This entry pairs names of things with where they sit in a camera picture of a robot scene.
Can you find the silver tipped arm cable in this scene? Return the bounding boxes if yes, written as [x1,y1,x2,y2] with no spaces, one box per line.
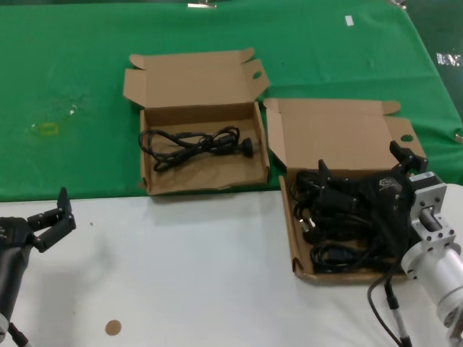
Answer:
[385,278,412,347]

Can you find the open brown cardboard box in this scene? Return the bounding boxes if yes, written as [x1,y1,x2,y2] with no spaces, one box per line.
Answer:
[263,97,428,286]
[122,48,271,196]

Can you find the yellow tape square outline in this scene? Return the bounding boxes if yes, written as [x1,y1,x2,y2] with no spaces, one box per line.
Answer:
[38,122,61,137]

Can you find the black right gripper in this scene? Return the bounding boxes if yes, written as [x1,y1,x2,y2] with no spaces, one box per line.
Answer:
[318,140,428,232]

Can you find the black power cable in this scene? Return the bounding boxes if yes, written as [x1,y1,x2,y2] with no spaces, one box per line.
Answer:
[311,241,401,276]
[291,169,326,203]
[139,125,258,174]
[293,204,362,244]

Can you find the crumpled shiny foil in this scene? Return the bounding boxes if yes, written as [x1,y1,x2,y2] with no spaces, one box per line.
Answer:
[436,52,463,68]

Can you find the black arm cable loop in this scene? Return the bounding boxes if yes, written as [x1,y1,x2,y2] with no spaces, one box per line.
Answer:
[367,265,404,344]

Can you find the green tablecloth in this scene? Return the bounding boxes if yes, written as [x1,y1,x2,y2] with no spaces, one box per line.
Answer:
[0,4,463,203]

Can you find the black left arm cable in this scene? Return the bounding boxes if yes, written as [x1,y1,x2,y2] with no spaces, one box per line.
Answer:
[6,321,33,347]

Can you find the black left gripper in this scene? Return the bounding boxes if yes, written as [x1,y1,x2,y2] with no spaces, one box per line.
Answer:
[0,187,77,253]

